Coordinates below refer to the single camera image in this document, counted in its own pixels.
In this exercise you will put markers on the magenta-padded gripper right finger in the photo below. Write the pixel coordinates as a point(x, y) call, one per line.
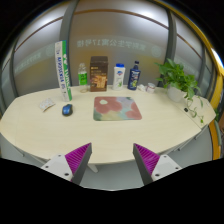
point(148, 160)

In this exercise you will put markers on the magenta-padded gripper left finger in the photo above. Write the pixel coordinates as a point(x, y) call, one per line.
point(76, 160)

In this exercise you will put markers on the blue computer mouse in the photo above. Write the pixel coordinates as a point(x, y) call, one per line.
point(67, 109)

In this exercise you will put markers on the floral pastel mouse pad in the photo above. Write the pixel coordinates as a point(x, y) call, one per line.
point(116, 108)

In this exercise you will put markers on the patterned tissue packet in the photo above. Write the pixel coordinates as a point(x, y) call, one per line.
point(46, 104)

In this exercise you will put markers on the small white jar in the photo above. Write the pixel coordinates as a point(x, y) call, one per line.
point(150, 88)

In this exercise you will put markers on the crumpled white tissue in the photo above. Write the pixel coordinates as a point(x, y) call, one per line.
point(141, 88)

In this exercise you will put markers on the clear bottle green label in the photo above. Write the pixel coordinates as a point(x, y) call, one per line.
point(83, 79)

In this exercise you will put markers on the dark blue shampoo bottle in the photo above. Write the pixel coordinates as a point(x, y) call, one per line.
point(134, 78)

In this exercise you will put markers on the green potted plant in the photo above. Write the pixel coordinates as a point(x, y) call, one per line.
point(176, 80)

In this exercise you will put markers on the white bottle blue cap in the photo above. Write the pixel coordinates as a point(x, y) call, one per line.
point(118, 78)

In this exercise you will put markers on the brown carton box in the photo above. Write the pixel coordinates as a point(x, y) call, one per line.
point(98, 75)

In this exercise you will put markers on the white green shuttlecock tube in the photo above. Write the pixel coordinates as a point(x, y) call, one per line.
point(63, 71)

